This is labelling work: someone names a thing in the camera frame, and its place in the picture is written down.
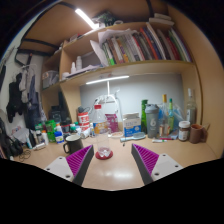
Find brown mug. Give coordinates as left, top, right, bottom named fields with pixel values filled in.
left=189, top=123, right=208, bottom=145

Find brown jar with white lid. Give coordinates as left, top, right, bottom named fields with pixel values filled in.
left=177, top=120, right=191, bottom=142

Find white and blue carton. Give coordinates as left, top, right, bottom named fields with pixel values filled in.
left=122, top=112, right=142, bottom=138

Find black bag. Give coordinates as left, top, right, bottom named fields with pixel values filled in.
left=0, top=118, right=24, bottom=158

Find green plastic container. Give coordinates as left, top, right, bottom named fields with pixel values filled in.
left=45, top=119, right=57, bottom=143

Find green-capped bottle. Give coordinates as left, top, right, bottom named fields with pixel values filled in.
left=167, top=97, right=175, bottom=134

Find clear glass bottle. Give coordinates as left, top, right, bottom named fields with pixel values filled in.
left=185, top=87, right=198, bottom=126

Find light blue hairbrush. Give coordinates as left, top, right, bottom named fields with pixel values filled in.
left=119, top=131, right=147, bottom=143

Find red and white can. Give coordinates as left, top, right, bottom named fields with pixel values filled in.
left=77, top=111, right=91, bottom=133

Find white bottle with blue label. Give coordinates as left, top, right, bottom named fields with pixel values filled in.
left=54, top=124, right=65, bottom=145

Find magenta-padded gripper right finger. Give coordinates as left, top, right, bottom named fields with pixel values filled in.
left=130, top=143, right=184, bottom=186

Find white desk lamp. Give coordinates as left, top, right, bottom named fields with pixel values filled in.
left=85, top=75, right=130, bottom=104

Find magenta pouch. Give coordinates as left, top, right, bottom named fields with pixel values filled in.
left=105, top=113, right=120, bottom=134

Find black mug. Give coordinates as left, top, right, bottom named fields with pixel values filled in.
left=62, top=133, right=84, bottom=155

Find ceiling tube light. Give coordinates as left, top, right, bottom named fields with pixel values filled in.
left=74, top=8, right=98, bottom=30

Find tall green bottle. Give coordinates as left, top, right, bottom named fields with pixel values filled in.
left=140, top=99, right=149, bottom=134

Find yellow-capped bottle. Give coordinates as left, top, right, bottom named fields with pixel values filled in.
left=160, top=94, right=169, bottom=136

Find dark hanging clothes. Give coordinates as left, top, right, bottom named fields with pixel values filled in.
left=5, top=64, right=41, bottom=123

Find flat round red coaster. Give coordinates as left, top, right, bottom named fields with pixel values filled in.
left=95, top=149, right=114, bottom=161

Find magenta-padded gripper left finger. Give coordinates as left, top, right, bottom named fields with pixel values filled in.
left=44, top=144, right=96, bottom=187

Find wooden shelf unit with books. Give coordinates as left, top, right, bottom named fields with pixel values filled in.
left=39, top=13, right=203, bottom=111

